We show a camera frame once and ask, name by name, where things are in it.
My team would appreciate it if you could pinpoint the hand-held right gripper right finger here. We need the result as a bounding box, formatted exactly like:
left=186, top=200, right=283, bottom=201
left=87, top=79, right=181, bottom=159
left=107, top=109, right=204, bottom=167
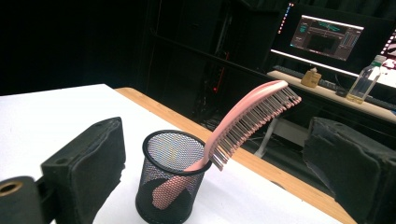
left=302, top=117, right=396, bottom=224

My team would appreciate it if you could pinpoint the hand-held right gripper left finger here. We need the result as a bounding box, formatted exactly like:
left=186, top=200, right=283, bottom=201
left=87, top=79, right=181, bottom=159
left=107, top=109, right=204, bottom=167
left=40, top=117, right=127, bottom=224

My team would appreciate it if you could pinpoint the black mesh pen holder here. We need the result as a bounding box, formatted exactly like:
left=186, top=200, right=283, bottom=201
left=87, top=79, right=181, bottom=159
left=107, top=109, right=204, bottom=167
left=134, top=129, right=213, bottom=224

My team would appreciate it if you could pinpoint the pink hairbrush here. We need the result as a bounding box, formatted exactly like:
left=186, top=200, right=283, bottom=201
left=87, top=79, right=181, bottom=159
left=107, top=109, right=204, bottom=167
left=151, top=79, right=303, bottom=211

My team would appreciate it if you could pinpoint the clear plastic bottle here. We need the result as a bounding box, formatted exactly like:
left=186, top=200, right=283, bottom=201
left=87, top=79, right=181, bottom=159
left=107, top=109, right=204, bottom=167
left=346, top=54, right=387, bottom=105

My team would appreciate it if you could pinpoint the amber glass bottle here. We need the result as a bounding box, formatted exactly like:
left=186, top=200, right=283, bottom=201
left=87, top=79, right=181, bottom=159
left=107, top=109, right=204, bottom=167
left=300, top=67, right=322, bottom=89

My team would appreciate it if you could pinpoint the computer monitor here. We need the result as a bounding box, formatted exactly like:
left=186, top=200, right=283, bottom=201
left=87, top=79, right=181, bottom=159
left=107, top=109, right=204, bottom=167
left=270, top=3, right=394, bottom=76

